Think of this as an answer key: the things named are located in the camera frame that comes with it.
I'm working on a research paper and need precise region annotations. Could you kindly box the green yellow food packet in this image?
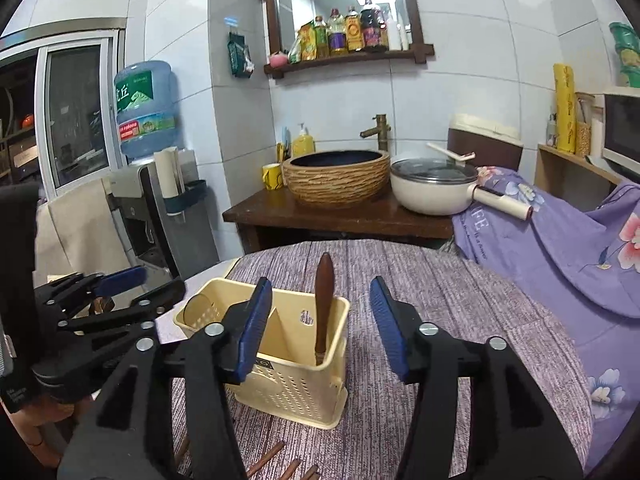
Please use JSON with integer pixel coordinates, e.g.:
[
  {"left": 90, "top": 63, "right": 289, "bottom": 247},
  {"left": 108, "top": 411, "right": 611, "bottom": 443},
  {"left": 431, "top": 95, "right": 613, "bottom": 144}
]
[{"left": 298, "top": 21, "right": 318, "bottom": 61}]

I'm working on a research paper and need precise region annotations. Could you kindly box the white ladle spoon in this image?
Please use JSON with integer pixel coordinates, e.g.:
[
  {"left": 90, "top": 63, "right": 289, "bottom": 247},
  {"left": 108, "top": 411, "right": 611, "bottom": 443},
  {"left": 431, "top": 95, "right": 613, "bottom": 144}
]
[{"left": 426, "top": 141, "right": 476, "bottom": 162}]

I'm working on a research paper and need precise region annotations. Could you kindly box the purple wood-print tablecloth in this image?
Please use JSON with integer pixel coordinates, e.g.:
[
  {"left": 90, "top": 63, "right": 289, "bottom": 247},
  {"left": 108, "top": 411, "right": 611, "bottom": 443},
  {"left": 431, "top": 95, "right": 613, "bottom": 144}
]
[{"left": 170, "top": 239, "right": 593, "bottom": 480}]

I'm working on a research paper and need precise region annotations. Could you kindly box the green label oil bottle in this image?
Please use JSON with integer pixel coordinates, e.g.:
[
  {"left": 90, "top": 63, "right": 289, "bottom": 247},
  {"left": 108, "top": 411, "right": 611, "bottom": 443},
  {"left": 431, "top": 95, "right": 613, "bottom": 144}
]
[{"left": 314, "top": 16, "right": 331, "bottom": 58}]

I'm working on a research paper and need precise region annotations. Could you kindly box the glass pot lid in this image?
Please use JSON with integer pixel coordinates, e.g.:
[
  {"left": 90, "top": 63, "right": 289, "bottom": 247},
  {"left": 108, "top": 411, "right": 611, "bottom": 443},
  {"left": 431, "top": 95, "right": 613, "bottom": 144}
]
[{"left": 391, "top": 157, "right": 480, "bottom": 183}]

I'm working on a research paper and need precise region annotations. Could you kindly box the white plastic bottle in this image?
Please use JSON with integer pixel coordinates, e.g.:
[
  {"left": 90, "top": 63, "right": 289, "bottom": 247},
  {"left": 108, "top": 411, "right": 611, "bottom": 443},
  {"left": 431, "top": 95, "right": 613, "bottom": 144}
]
[{"left": 387, "top": 12, "right": 403, "bottom": 52}]

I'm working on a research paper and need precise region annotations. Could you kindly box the stack of green cups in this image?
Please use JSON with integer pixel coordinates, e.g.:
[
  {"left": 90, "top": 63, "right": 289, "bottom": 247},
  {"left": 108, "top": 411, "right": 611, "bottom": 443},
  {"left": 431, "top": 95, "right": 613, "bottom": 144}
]
[{"left": 608, "top": 21, "right": 640, "bottom": 88}]

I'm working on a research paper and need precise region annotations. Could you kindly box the cream cooking pot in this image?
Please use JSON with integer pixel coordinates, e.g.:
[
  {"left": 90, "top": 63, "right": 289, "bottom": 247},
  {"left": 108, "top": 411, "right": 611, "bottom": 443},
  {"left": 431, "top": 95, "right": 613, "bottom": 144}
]
[{"left": 390, "top": 156, "right": 532, "bottom": 223}]

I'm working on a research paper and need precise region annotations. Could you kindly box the white microwave oven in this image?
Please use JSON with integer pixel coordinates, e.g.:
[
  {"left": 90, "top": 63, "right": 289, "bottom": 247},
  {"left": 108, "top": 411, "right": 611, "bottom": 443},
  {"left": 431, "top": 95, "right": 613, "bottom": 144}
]
[{"left": 600, "top": 87, "right": 640, "bottom": 178}]

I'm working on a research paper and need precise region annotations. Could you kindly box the aluminium sliding window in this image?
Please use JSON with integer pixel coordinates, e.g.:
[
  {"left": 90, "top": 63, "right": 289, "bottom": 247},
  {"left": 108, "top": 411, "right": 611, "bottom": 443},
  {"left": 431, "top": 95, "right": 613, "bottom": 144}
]
[{"left": 0, "top": 17, "right": 128, "bottom": 191}]

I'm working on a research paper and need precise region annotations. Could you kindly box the blue water jug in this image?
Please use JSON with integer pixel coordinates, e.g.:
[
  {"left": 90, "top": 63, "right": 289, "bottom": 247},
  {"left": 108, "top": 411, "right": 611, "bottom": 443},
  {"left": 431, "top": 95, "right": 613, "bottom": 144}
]
[{"left": 114, "top": 60, "right": 182, "bottom": 158}]

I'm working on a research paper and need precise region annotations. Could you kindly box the light wooden shelf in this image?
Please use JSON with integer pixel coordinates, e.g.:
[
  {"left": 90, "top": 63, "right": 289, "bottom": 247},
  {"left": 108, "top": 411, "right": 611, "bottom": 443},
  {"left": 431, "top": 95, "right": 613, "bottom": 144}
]
[{"left": 534, "top": 142, "right": 623, "bottom": 211}]

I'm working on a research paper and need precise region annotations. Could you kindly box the grey water dispenser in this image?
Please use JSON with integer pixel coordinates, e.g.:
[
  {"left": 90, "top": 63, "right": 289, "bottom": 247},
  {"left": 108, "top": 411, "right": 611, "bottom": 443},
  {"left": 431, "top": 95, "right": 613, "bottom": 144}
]
[{"left": 107, "top": 149, "right": 221, "bottom": 281}]

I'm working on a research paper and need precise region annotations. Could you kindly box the dark wooden handled utensil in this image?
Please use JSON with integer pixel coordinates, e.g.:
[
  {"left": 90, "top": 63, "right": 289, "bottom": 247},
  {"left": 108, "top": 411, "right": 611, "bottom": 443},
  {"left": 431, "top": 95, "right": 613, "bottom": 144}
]
[{"left": 314, "top": 252, "right": 335, "bottom": 367}]

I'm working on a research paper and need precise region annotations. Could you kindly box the dark soy sauce bottle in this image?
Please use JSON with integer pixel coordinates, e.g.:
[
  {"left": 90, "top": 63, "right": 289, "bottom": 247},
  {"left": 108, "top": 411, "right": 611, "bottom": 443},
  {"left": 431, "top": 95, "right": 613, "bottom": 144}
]
[{"left": 361, "top": 0, "right": 390, "bottom": 52}]

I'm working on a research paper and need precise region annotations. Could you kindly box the purple label oil bottle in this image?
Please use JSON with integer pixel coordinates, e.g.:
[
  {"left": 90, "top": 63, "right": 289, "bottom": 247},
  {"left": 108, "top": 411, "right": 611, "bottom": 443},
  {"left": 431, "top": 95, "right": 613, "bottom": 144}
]
[{"left": 327, "top": 8, "right": 348, "bottom": 56}]

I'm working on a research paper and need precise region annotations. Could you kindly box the yellow wrap roll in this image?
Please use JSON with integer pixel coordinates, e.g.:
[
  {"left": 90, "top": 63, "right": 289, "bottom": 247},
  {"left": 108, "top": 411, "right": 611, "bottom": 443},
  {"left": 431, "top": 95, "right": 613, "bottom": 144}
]
[{"left": 553, "top": 62, "right": 578, "bottom": 155}]

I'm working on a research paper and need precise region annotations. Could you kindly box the green wall packet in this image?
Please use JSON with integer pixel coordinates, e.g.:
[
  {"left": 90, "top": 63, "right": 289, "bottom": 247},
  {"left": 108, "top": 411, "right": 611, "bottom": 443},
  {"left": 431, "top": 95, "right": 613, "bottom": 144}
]
[{"left": 227, "top": 31, "right": 254, "bottom": 79}]

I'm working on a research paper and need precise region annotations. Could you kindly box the beige cloth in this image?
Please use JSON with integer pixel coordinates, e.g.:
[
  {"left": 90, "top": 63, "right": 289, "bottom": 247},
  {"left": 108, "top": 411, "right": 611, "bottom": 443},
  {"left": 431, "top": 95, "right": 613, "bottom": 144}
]
[{"left": 32, "top": 177, "right": 146, "bottom": 286}]

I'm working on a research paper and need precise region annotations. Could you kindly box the teal cup holder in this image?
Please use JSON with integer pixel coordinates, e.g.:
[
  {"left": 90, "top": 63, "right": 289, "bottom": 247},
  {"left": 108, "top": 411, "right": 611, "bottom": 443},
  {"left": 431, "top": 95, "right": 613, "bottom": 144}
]
[{"left": 162, "top": 179, "right": 208, "bottom": 216}]

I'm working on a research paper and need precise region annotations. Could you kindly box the cream paper cup stack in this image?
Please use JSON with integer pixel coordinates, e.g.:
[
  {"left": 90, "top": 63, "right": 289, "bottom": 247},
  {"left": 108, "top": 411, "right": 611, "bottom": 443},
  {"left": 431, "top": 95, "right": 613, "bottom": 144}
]
[{"left": 153, "top": 146, "right": 187, "bottom": 196}]

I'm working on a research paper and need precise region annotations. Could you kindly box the yellow label sauce bottle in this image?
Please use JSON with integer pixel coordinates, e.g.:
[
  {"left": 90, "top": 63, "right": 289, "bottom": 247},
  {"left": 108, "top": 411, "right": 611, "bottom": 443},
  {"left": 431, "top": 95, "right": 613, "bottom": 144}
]
[{"left": 345, "top": 6, "right": 364, "bottom": 52}]

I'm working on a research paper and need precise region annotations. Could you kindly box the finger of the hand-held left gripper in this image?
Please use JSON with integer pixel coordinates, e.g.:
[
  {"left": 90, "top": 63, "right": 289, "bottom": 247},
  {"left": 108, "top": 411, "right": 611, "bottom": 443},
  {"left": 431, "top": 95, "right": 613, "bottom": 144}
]
[
  {"left": 57, "top": 277, "right": 187, "bottom": 361},
  {"left": 34, "top": 266, "right": 148, "bottom": 318}
]

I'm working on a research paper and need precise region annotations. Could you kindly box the brown bin with cream lid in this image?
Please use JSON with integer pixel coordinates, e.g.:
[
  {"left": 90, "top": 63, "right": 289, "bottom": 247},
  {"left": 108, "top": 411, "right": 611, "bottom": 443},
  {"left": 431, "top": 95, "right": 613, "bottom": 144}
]
[{"left": 446, "top": 114, "right": 524, "bottom": 173}]

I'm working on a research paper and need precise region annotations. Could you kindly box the purple floral blanket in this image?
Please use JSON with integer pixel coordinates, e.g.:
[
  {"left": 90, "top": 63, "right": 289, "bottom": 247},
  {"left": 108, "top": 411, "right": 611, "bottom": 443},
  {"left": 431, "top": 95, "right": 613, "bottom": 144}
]
[{"left": 452, "top": 165, "right": 640, "bottom": 471}]

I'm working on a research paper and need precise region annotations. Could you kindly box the yellow soap pump bottle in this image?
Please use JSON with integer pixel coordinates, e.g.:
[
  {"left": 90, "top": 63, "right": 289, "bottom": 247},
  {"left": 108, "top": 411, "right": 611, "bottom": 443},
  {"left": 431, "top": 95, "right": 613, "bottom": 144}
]
[{"left": 291, "top": 122, "right": 316, "bottom": 158}]

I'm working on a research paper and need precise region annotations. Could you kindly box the dark wooden vanity counter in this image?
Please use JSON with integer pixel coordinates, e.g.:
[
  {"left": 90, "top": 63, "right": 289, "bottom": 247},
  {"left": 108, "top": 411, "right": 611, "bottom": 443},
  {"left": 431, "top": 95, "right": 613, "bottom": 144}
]
[{"left": 222, "top": 180, "right": 456, "bottom": 256}]

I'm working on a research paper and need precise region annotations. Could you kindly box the brass faucet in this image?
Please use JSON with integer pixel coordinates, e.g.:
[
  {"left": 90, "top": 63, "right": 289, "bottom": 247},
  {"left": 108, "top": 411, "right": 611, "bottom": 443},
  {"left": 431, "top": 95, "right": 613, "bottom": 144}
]
[{"left": 360, "top": 114, "right": 390, "bottom": 152}]

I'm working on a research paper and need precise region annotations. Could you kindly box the wooden framed mirror shelf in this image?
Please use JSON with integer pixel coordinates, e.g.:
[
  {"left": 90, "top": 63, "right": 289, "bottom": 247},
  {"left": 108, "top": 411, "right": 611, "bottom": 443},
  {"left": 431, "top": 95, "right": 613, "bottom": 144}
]
[{"left": 257, "top": 0, "right": 435, "bottom": 79}]

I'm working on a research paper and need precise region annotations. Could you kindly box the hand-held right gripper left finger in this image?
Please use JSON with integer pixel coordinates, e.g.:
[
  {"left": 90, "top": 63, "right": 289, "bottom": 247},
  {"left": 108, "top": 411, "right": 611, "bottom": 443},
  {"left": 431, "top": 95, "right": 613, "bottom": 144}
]
[{"left": 57, "top": 276, "right": 273, "bottom": 480}]

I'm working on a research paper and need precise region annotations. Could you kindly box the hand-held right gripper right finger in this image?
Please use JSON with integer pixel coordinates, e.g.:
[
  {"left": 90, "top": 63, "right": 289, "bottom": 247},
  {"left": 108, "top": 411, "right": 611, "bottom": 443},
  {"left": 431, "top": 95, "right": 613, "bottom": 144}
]
[{"left": 369, "top": 275, "right": 586, "bottom": 480}]

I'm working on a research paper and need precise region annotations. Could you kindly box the cream plastic utensil holder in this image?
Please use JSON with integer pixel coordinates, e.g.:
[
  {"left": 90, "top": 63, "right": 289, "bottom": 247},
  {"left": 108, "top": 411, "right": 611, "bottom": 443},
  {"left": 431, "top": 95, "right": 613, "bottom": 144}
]
[{"left": 173, "top": 276, "right": 351, "bottom": 431}]

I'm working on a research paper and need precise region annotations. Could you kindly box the woven-pattern basin sink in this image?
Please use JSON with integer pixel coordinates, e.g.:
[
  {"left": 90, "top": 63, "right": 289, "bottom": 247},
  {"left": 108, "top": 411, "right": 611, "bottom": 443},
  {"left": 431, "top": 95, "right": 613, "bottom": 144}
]
[{"left": 281, "top": 149, "right": 391, "bottom": 208}]

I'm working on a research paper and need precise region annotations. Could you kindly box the yellow mug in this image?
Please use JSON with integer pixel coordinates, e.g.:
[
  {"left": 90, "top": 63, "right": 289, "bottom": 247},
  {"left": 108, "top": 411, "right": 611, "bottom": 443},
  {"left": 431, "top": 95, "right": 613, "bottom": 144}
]
[{"left": 262, "top": 162, "right": 286, "bottom": 191}]

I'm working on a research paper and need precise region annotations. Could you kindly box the person's left hand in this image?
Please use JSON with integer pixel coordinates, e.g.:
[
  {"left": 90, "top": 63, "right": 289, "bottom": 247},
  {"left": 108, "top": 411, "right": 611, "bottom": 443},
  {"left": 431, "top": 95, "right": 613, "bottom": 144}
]
[{"left": 0, "top": 395, "right": 76, "bottom": 468}]

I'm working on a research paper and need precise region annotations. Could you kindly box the glass jar of corn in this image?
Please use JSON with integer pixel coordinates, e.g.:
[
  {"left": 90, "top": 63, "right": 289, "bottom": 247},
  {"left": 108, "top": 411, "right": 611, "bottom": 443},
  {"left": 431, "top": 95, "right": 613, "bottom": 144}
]
[{"left": 575, "top": 91, "right": 596, "bottom": 157}]

